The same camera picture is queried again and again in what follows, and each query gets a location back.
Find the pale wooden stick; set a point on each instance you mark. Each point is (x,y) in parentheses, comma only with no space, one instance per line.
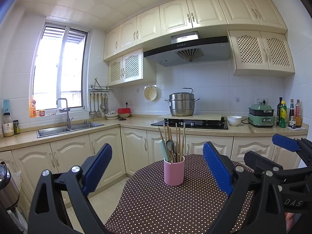
(251,129)

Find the hanging metal spatula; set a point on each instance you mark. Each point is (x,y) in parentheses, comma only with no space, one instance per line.
(98,113)

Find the pink cup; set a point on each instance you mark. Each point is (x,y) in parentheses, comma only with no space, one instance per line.
(173,173)

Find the person's right hand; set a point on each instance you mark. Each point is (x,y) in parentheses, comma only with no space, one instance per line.
(290,221)

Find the green electric cooker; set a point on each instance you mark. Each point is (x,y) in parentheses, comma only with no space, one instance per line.
(261,118)

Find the small glass jar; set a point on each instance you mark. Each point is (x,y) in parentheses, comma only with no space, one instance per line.
(42,112)

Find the metal spoon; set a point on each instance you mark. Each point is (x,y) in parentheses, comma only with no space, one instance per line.
(170,143)

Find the bundle of wooden chopsticks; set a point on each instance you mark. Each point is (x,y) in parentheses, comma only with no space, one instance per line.
(177,136)

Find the red sauce bottle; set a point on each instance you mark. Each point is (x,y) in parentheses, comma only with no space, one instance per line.
(298,114)

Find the small cream lattice door cabinet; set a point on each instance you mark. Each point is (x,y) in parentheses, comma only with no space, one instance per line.
(131,65)

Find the range hood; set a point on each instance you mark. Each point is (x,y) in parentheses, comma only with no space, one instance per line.
(195,52)

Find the window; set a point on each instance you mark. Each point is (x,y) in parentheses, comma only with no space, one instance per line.
(61,68)

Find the cream base cabinets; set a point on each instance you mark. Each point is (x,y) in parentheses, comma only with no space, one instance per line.
(70,153)

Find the stainless steel kettle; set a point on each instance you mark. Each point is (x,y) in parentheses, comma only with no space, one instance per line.
(8,187)

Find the red lidded bowl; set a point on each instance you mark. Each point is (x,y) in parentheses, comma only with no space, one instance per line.
(124,111)

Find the dark sauce bottle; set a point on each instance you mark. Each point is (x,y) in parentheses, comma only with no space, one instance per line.
(291,112)

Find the orange bottle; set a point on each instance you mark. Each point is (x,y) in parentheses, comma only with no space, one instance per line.
(33,109)

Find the white double wall socket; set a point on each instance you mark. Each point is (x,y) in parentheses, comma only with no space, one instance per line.
(261,100)

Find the metal wall utensil rack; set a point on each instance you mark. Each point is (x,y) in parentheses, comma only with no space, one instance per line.
(101,88)

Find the cream upper wall cabinets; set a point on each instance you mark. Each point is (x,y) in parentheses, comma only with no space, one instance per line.
(175,17)

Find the light blue knife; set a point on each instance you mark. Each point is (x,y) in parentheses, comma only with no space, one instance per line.
(163,151)

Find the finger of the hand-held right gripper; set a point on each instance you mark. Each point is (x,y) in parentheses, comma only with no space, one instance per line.
(286,142)
(260,160)

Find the large cream lattice door cabinet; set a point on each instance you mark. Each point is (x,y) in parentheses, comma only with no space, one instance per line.
(260,51)

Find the white bowl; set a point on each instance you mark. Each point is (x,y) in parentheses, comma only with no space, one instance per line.
(234,121)

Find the stainless steel sink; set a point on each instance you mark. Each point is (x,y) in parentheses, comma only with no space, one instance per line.
(63,129)

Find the black gas stove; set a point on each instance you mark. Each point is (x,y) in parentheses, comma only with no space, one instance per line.
(207,124)

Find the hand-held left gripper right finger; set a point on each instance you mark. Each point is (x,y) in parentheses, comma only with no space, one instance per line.
(217,168)

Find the hanging metal skimmer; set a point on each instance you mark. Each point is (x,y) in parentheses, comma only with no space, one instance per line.
(102,106)

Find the white paper sheet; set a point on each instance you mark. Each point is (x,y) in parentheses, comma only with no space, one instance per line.
(301,128)

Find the white perforated plate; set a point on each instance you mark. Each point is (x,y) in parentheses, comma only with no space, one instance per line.
(150,93)

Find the grey kitchen faucet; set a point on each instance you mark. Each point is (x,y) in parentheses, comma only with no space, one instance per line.
(68,117)

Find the small dark green jar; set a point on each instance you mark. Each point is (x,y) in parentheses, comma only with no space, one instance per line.
(16,127)

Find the hanging metal ladle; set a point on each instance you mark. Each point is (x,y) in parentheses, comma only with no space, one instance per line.
(91,112)

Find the stainless steel steamer pot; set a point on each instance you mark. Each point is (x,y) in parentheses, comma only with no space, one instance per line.
(181,106)

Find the grain filled jar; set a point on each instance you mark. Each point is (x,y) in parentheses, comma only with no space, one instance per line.
(8,128)

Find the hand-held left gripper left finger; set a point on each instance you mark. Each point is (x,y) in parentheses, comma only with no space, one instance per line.
(97,168)

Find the stacked white bowls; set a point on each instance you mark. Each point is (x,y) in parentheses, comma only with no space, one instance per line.
(111,115)

